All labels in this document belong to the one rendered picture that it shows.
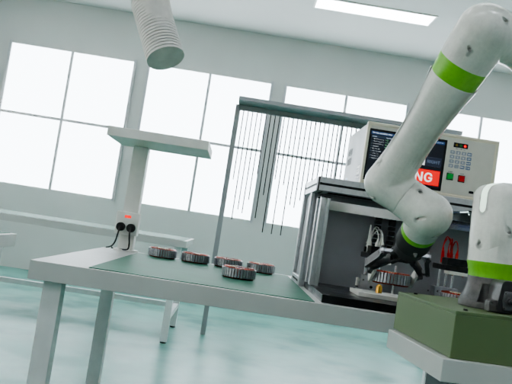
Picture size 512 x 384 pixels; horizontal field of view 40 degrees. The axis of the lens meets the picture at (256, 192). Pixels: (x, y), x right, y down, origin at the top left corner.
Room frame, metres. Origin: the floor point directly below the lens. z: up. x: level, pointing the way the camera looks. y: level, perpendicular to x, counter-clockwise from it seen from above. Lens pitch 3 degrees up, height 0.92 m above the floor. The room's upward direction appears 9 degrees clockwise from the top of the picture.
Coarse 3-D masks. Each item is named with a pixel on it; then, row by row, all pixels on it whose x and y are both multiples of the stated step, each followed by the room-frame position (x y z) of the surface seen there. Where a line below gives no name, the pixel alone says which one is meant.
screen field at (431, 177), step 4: (420, 168) 2.25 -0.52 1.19; (420, 172) 2.25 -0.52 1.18; (424, 172) 2.25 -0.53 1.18; (428, 172) 2.25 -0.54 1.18; (432, 172) 2.25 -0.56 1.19; (436, 172) 2.25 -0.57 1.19; (416, 176) 2.25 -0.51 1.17; (420, 176) 2.25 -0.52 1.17; (424, 176) 2.25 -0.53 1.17; (428, 176) 2.25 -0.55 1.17; (432, 176) 2.25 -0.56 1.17; (436, 176) 2.25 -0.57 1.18; (420, 180) 2.25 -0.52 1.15; (424, 180) 2.25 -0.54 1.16; (428, 180) 2.25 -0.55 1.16; (432, 180) 2.25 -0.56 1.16; (436, 180) 2.25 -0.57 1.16; (428, 184) 2.25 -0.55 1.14; (432, 184) 2.25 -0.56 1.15; (436, 184) 2.25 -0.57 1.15
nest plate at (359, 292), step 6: (354, 288) 2.17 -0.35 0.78; (360, 294) 2.04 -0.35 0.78; (366, 294) 2.04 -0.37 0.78; (372, 294) 2.04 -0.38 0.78; (378, 294) 2.06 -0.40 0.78; (384, 294) 2.10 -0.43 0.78; (390, 294) 2.14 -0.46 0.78; (396, 294) 2.19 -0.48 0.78; (390, 300) 2.05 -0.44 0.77; (396, 300) 2.05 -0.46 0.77
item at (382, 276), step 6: (378, 270) 1.96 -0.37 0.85; (384, 270) 1.95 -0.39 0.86; (378, 276) 1.95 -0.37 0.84; (384, 276) 1.94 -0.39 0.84; (390, 276) 1.94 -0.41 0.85; (396, 276) 1.93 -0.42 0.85; (402, 276) 1.94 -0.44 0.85; (408, 276) 1.95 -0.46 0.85; (378, 282) 1.96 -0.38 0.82; (384, 282) 1.94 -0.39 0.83; (390, 282) 1.93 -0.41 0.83; (396, 282) 1.94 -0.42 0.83; (402, 282) 1.94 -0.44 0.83; (408, 282) 1.95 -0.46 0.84
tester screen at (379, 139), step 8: (376, 136) 2.25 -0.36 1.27; (384, 136) 2.25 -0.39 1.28; (392, 136) 2.25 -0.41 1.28; (376, 144) 2.25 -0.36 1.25; (384, 144) 2.25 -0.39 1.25; (440, 144) 2.25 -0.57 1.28; (376, 152) 2.25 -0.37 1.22; (432, 152) 2.25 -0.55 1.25; (440, 152) 2.25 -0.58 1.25; (368, 160) 2.25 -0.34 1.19; (368, 168) 2.25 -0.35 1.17; (424, 168) 2.25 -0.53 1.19; (432, 168) 2.25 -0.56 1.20; (440, 168) 2.25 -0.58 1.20; (424, 184) 2.25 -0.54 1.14
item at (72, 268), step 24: (48, 264) 1.84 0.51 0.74; (72, 264) 1.88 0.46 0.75; (96, 264) 1.99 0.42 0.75; (96, 288) 1.84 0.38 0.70; (120, 288) 1.84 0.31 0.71; (144, 288) 1.84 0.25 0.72; (168, 288) 1.85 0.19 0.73; (192, 288) 1.85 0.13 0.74; (216, 288) 1.85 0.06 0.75; (264, 312) 1.85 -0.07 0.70; (288, 312) 1.85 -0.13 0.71; (312, 312) 1.85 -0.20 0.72; (336, 312) 1.86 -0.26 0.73; (360, 312) 1.86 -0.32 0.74; (384, 312) 1.88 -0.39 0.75
